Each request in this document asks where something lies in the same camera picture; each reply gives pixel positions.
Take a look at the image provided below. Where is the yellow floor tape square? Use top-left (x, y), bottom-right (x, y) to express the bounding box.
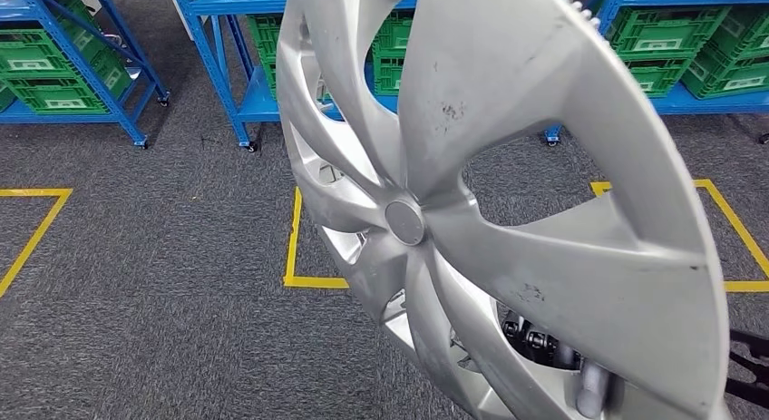
top-left (590, 178), bottom-right (769, 294)
top-left (0, 187), bottom-right (74, 299)

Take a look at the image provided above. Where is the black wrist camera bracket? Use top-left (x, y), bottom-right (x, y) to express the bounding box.
top-left (724, 329), bottom-right (769, 409)

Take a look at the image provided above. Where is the silver wheel hubcap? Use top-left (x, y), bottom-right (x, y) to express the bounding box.
top-left (275, 0), bottom-right (733, 420)

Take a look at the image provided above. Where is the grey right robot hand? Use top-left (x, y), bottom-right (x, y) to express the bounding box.
top-left (501, 311), bottom-right (612, 417)

